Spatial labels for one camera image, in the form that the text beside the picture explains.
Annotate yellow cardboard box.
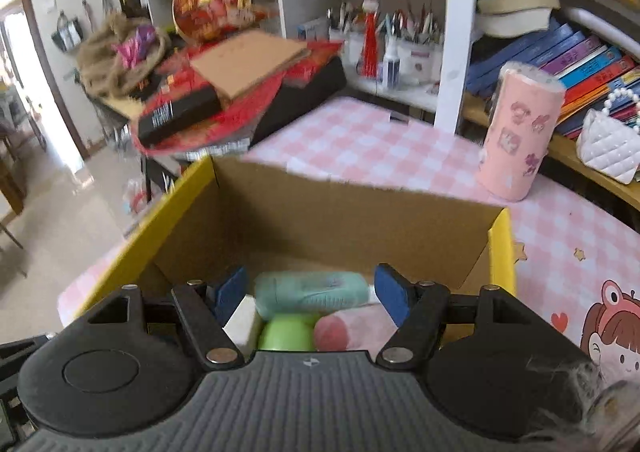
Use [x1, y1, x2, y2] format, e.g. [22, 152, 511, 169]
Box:
[75, 155, 519, 358]

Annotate pink and white plush toy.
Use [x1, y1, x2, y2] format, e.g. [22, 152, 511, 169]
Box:
[314, 305, 401, 353]

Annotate grey tube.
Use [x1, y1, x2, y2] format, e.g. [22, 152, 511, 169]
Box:
[562, 6, 640, 40]

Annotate wooden bookshelf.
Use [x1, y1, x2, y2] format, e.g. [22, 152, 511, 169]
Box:
[460, 0, 640, 213]

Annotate large black box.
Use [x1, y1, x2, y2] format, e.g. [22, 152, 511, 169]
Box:
[250, 55, 349, 146]

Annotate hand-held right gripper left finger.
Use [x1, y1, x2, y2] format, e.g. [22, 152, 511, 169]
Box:
[87, 266, 251, 366]

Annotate pink printed canister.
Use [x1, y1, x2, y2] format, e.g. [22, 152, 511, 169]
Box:
[475, 61, 567, 203]

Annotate long black box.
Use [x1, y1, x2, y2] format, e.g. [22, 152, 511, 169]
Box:
[137, 85, 224, 146]

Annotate row of colourful books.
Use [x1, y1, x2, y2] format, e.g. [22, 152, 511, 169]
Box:
[465, 17, 640, 139]

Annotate pen holders with pens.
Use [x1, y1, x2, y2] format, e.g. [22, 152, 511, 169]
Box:
[325, 0, 446, 88]

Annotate pink and purple foil packet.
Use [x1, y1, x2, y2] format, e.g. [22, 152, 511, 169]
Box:
[112, 26, 159, 69]

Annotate white glue bottle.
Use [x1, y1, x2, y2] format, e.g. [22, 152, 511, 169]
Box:
[382, 40, 401, 86]

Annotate red tassel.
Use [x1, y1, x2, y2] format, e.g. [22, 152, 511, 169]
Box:
[359, 0, 382, 79]

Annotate white shelf unit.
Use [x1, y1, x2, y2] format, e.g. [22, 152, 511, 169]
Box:
[145, 0, 482, 134]

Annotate brown woven rope bag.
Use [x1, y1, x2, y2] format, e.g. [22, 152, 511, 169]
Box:
[75, 15, 174, 99]

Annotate green plastic toy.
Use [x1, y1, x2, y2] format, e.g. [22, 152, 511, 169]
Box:
[257, 313, 321, 353]

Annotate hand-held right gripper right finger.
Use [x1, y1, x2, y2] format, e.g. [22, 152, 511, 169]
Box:
[374, 263, 539, 368]

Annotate stack of cream books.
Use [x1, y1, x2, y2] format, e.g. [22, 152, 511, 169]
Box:
[476, 0, 562, 39]

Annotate brown cardboard sheet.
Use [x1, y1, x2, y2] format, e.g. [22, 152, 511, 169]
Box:
[190, 30, 326, 101]

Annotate white rectangular block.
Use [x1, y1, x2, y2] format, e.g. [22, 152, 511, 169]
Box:
[222, 295, 264, 358]

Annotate white quilted handbag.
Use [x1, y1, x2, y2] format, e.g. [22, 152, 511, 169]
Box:
[575, 88, 640, 184]

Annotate pile of red papers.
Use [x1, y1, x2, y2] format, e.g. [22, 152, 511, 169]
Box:
[129, 40, 346, 154]

